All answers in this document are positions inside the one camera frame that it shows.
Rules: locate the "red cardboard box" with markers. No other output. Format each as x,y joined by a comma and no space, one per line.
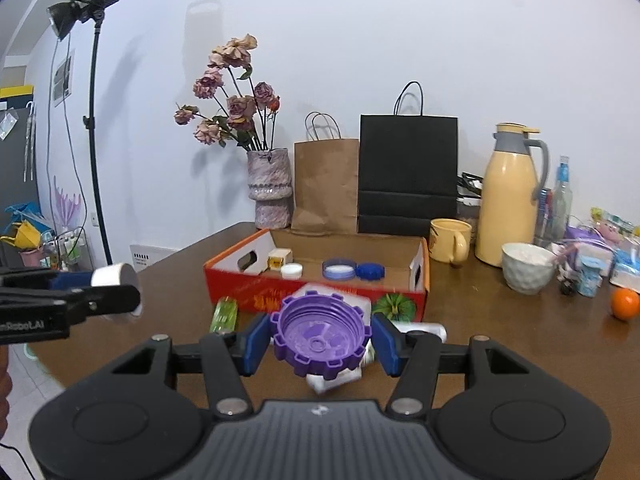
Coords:
240,290

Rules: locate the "white spray bottle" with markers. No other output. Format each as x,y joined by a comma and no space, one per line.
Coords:
330,384

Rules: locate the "framed wall picture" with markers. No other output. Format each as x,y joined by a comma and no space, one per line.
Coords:
62,77

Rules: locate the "orange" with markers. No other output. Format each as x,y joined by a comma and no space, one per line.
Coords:
625,304

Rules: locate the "brown paper bag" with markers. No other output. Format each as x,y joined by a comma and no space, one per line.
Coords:
325,185

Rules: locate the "purple gear-shaped lid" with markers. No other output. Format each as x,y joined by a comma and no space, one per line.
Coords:
320,335

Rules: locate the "dried pink roses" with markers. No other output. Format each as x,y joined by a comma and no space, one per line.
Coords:
240,107

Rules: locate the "blue red drink can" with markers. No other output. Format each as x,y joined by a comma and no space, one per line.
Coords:
545,210

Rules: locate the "green bottle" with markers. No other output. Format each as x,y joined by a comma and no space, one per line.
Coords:
225,315

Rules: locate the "dark board yellow top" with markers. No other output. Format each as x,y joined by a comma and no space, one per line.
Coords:
15,150

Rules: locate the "black paper bag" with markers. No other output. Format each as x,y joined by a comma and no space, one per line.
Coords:
407,170

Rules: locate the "purple flower wall sticker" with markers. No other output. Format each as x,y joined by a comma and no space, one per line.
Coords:
67,205

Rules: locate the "clear bottle blue cap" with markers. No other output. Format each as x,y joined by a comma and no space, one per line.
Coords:
562,205

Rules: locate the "person's left forearm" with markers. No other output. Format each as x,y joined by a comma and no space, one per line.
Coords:
4,390

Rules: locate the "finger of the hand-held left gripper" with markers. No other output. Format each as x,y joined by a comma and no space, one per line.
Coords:
115,300
72,280

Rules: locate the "small white cap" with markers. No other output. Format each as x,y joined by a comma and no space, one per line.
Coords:
291,271

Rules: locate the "clear hanging plastic packet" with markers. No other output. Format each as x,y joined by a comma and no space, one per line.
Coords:
29,140

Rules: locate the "yellow plastic object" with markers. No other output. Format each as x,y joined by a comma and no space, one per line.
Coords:
25,235

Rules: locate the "black light stand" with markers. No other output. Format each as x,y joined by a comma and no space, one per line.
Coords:
94,135

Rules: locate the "pink spoon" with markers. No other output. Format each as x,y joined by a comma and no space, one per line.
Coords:
564,254

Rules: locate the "white jar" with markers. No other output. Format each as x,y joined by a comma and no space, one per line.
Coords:
117,275

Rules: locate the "white lint brush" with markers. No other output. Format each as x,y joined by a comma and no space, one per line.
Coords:
425,331

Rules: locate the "small black object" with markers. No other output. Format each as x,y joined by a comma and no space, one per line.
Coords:
566,288

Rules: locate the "yellow thermos jug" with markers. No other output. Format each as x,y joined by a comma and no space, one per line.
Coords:
505,200

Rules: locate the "pink textured vase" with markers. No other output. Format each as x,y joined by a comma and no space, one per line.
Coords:
270,180

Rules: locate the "pink toy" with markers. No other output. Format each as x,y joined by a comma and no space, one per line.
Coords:
609,231

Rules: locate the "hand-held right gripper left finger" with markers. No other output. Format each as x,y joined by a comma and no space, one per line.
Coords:
255,347

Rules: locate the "cream cube bottle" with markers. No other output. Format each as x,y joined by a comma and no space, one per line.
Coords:
278,259

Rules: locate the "translucent white plastic container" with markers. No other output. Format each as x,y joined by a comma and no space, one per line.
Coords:
312,290

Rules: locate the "white bowl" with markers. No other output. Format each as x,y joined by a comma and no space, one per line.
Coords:
527,272

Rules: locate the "blue gear-shaped lid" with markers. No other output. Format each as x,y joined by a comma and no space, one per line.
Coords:
370,271

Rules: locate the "blue white tissue pack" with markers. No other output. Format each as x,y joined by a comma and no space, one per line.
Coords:
627,265

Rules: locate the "yellow mug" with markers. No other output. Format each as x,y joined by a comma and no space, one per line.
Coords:
447,240

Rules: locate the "clear blue round lid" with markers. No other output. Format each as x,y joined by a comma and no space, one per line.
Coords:
339,271

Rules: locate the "small blue cup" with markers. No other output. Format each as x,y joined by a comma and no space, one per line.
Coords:
589,275

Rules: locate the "purple box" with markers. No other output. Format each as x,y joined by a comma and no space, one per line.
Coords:
582,236

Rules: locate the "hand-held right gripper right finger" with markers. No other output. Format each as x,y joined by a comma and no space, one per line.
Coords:
387,347

